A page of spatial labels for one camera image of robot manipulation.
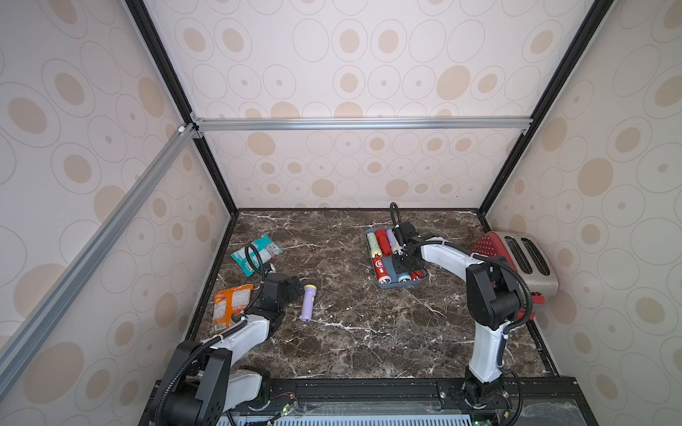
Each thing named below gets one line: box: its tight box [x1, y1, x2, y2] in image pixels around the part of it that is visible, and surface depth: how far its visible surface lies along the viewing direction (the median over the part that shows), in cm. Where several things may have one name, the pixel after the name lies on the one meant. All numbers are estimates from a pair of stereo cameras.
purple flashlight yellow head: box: [299, 284, 318, 323], surface depth 91 cm
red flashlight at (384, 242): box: [374, 228, 394, 258], surface depth 106 cm
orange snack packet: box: [210, 284, 254, 336], surface depth 91 cm
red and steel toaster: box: [471, 230, 560, 321], surface depth 84 cm
